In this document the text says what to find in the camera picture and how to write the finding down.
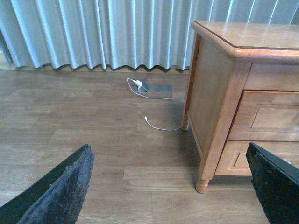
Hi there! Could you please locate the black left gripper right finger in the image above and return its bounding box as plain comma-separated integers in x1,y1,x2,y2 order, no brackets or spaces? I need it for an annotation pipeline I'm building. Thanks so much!
246,142,299,224

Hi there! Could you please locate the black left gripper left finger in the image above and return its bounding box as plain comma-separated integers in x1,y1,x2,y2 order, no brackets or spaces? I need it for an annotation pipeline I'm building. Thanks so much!
0,144,94,224

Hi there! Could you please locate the wooden top drawer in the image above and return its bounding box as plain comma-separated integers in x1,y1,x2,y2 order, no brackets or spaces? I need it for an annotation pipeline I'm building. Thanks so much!
228,91,299,142

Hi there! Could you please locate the wooden drawer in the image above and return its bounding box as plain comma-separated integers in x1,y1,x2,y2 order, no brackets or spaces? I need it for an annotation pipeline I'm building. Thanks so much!
215,141,299,176
228,91,299,142

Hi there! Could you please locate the wooden lower drawer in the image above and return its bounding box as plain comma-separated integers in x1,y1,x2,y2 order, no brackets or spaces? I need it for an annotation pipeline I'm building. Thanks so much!
215,141,299,176

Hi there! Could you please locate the wooden nightstand cabinet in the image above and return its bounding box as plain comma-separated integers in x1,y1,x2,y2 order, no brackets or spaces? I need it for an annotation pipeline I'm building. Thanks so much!
181,21,299,193

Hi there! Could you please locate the open grey floor socket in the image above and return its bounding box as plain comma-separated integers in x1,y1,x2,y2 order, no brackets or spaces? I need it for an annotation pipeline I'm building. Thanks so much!
134,80,151,93

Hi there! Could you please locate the closed grey floor socket cover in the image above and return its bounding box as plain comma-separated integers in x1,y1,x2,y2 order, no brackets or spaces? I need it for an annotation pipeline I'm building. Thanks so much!
156,85,173,93

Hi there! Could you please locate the grey pleated curtain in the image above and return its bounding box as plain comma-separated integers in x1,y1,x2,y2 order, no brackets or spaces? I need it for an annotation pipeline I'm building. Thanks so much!
0,0,299,69

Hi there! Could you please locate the white charging cable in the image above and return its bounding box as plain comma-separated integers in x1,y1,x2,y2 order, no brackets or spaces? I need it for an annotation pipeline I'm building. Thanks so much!
126,77,185,131

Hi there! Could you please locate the white wall charger plug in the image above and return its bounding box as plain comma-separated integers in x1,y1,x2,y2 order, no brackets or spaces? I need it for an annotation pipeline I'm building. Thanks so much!
133,80,142,86

